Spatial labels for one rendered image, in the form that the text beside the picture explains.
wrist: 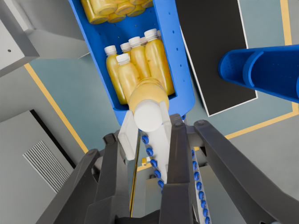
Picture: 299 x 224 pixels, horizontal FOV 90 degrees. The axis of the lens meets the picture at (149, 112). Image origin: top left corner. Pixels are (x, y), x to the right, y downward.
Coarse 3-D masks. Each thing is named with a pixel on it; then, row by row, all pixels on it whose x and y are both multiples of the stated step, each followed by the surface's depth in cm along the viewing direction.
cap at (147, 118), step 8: (144, 104) 19; (152, 104) 19; (136, 112) 19; (144, 112) 19; (152, 112) 19; (160, 112) 19; (136, 120) 20; (144, 120) 20; (152, 120) 20; (160, 120) 20; (144, 128) 20; (152, 128) 20
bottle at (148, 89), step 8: (144, 80) 31; (152, 80) 30; (136, 88) 25; (144, 88) 23; (152, 88) 23; (160, 88) 25; (136, 96) 23; (144, 96) 22; (152, 96) 22; (160, 96) 22; (136, 104) 22; (168, 104) 24
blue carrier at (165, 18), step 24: (72, 0) 41; (168, 0) 36; (96, 24) 52; (120, 24) 57; (144, 24) 57; (168, 24) 37; (96, 48) 50; (120, 48) 59; (168, 48) 37; (168, 96) 63; (192, 96) 47; (120, 120) 47
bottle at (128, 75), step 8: (120, 64) 47; (128, 64) 46; (120, 72) 46; (128, 72) 46; (136, 72) 47; (120, 80) 47; (128, 80) 46; (136, 80) 47; (128, 88) 47; (128, 96) 48; (128, 104) 51
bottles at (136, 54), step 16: (80, 0) 45; (128, 0) 44; (96, 16) 45; (112, 16) 50; (160, 32) 49; (112, 48) 50; (128, 48) 55; (144, 48) 49; (112, 64) 50; (144, 64) 49; (112, 80) 53
